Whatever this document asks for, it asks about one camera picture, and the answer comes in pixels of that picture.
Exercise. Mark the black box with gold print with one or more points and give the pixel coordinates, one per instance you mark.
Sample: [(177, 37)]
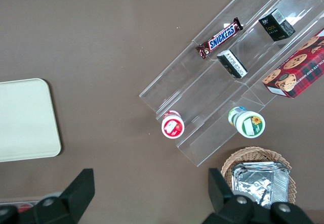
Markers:
[(274, 28)]

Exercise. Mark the green-lidded white yogurt cup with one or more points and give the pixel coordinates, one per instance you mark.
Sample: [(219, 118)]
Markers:
[(249, 125)]

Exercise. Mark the cream white plastic tray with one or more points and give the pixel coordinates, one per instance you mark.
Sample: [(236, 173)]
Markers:
[(25, 120)]

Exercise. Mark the clear acrylic stepped display riser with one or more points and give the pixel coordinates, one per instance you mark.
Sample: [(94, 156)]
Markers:
[(253, 6), (202, 95)]

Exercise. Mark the red-lidded white yogurt cup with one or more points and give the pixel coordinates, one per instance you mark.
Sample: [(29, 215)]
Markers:
[(172, 126)]

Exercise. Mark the black box with white label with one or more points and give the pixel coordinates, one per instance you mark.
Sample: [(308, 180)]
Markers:
[(231, 63)]

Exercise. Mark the silver foil packet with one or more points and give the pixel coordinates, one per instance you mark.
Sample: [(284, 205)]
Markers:
[(253, 186), (281, 183)]

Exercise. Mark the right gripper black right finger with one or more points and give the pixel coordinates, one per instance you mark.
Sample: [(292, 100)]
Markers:
[(222, 196)]

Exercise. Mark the red tartan cookie box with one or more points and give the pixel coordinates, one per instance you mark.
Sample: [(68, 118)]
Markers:
[(298, 69)]

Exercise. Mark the brown Snickers chocolate bar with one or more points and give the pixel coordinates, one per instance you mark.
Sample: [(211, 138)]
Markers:
[(220, 39)]

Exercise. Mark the small tan wicker basket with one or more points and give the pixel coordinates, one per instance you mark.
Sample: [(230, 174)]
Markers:
[(248, 155)]

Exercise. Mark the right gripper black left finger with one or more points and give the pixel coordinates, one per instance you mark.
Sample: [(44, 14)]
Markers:
[(76, 193)]

